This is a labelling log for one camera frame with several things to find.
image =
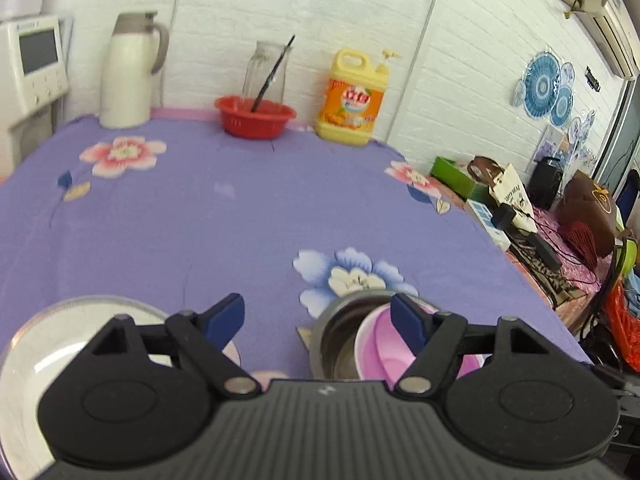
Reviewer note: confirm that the white plate with grey rim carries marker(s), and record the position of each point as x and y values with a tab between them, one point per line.
30	360

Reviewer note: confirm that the white thermos jug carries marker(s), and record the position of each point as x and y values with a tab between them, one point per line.
125	75

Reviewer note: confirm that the white paper bag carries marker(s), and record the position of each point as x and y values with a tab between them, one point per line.
515	195

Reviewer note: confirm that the stainless steel bowl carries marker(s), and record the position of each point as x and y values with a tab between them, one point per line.
340	360

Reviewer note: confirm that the purple floral tablecloth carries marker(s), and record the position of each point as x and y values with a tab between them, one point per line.
200	210

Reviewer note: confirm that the clear glass bottle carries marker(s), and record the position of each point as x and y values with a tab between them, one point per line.
260	70

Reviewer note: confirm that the purple plastic bowl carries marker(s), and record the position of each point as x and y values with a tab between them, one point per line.
380	350

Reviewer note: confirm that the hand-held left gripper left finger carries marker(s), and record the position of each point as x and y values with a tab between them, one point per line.
225	315

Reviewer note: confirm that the red plastic basket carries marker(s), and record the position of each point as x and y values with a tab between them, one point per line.
250	125

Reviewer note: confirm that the orange bag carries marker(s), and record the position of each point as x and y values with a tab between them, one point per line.
622	320

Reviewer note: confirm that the white wall conduit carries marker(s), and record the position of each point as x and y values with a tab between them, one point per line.
426	25

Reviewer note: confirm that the dark red knitted item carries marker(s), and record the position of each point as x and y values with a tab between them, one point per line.
582	245

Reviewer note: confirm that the small black wall plaque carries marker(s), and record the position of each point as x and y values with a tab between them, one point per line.
592	79

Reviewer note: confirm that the black speaker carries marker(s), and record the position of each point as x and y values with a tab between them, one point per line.
545	185

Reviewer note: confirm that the large brown bag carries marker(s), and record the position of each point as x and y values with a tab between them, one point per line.
590	210

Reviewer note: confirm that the yellow detergent bottle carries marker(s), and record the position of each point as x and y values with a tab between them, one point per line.
350	110

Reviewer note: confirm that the black bottle brush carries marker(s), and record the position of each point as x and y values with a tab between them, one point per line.
272	72

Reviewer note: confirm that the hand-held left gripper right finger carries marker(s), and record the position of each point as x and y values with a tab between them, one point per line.
407	322

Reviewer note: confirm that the white air conditioner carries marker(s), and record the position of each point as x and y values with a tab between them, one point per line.
607	15

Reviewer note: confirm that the green box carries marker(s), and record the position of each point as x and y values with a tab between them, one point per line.
450	172

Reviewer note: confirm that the white water dispenser with screen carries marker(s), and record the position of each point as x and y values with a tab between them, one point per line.
30	85

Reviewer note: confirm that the white and blue box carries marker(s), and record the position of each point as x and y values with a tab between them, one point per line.
482	215

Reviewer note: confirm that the pink patterned side table cloth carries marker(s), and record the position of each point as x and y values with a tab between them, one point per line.
575	280

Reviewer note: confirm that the blue paper fan wall decoration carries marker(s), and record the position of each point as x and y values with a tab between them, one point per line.
542	82

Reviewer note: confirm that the brown leather pouch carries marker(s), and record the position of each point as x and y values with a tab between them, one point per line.
485	167

